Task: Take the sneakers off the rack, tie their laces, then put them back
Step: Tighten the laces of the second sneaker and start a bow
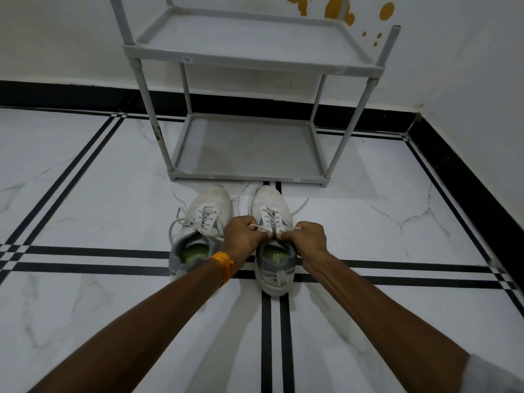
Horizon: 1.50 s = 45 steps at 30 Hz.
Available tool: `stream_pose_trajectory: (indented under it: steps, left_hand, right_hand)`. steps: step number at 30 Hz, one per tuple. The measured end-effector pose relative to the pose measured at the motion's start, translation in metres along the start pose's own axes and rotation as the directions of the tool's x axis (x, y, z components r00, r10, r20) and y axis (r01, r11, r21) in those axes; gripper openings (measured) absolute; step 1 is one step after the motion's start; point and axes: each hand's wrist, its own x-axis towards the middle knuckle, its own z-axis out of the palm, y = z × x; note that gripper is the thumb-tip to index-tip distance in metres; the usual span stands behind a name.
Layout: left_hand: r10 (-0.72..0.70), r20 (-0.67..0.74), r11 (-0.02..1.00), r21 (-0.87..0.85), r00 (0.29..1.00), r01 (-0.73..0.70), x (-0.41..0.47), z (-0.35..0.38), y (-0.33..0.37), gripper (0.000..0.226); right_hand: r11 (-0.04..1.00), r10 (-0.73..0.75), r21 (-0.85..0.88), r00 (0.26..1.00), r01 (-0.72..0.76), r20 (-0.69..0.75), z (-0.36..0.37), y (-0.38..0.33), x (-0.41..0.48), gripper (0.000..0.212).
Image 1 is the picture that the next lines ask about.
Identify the person's left hand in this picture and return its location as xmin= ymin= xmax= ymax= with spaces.
xmin=221 ymin=215 xmax=270 ymax=264

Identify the person's right hand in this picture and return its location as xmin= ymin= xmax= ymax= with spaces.
xmin=278 ymin=221 xmax=329 ymax=266

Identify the white sneaker with grey collar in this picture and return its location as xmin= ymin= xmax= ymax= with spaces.
xmin=249 ymin=184 xmax=310 ymax=298
xmin=168 ymin=184 xmax=233 ymax=279

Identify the person's right forearm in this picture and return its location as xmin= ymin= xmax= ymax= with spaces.
xmin=302 ymin=249 xmax=471 ymax=393

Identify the person's left forearm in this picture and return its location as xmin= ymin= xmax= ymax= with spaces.
xmin=25 ymin=254 xmax=230 ymax=393

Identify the orange thread wristband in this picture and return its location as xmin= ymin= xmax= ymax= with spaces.
xmin=210 ymin=251 xmax=235 ymax=287

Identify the grey plastic shoe rack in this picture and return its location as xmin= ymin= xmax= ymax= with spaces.
xmin=108 ymin=0 xmax=402 ymax=189

